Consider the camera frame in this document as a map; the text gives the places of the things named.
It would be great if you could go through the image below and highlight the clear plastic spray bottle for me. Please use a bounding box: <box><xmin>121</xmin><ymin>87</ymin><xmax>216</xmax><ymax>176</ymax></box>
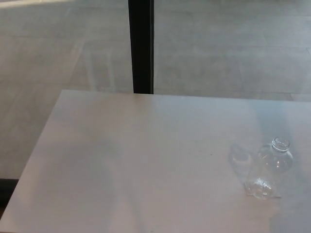
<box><xmin>243</xmin><ymin>137</ymin><xmax>294</xmax><ymax>200</ymax></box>

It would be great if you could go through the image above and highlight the black vertical window post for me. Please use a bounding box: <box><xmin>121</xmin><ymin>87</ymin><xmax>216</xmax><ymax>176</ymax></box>
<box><xmin>128</xmin><ymin>0</ymin><xmax>156</xmax><ymax>95</ymax></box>

